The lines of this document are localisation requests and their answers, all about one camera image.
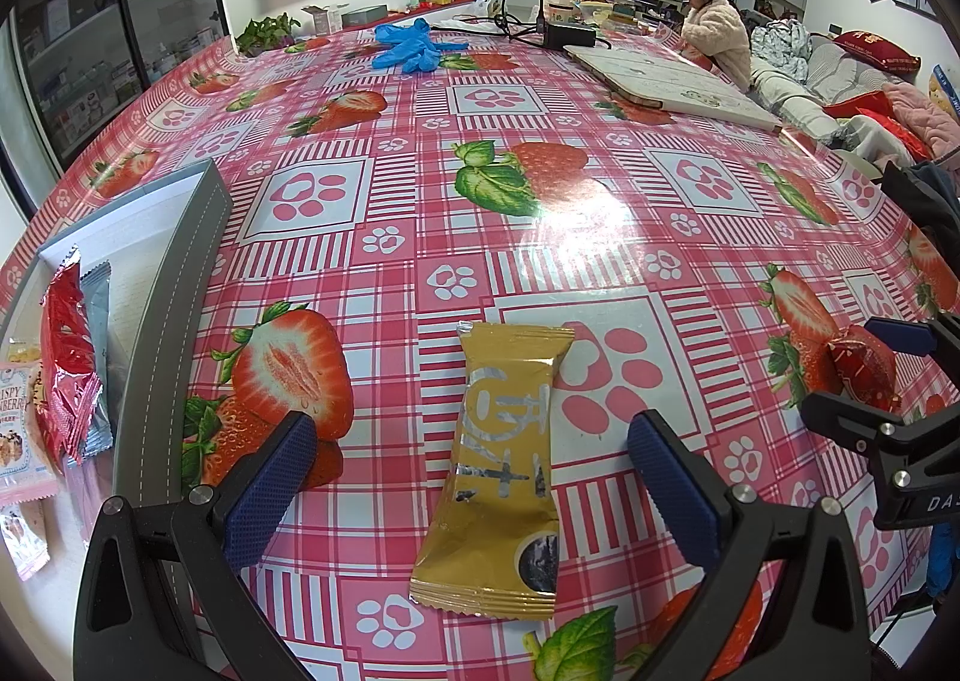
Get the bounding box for white flat board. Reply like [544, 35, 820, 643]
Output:
[562, 43, 785, 131]

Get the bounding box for dark jacket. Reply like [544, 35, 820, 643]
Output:
[880, 158, 960, 256]

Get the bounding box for glass door cabinet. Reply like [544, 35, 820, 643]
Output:
[0, 0, 227, 173]

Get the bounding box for green potted plant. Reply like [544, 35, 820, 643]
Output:
[235, 13, 302, 57]

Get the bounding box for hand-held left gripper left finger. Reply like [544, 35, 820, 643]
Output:
[71, 411, 323, 681]

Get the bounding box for strawberry printed tablecloth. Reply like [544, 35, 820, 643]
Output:
[0, 25, 960, 681]

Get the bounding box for grey cardboard box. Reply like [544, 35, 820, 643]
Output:
[0, 157, 235, 681]

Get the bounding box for red cushion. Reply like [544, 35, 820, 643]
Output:
[832, 30, 923, 77]

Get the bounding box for blue gloves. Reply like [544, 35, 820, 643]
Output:
[373, 19, 470, 74]

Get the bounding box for grey printed blanket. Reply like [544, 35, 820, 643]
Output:
[750, 21, 812, 64]

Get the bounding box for black power adapter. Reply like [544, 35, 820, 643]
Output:
[544, 21, 599, 50]

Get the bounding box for gold snack packet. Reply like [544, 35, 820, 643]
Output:
[409, 321, 577, 623]

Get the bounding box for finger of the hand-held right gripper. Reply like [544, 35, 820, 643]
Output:
[799, 391, 960, 488]
[862, 310, 960, 357]

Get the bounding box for pink snack packet with picture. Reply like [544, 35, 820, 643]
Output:
[0, 361, 61, 503]

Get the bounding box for silver snack packet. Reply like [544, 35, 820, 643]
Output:
[79, 261, 116, 459]

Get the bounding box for grey sofa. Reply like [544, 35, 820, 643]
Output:
[746, 25, 960, 166]

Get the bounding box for pink quilted blanket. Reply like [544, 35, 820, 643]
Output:
[885, 81, 960, 158]

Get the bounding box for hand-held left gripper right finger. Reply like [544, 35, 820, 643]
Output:
[622, 409, 875, 681]

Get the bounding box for red snack packet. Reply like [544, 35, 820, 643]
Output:
[41, 351, 104, 467]
[40, 244, 98, 389]
[825, 325, 902, 413]

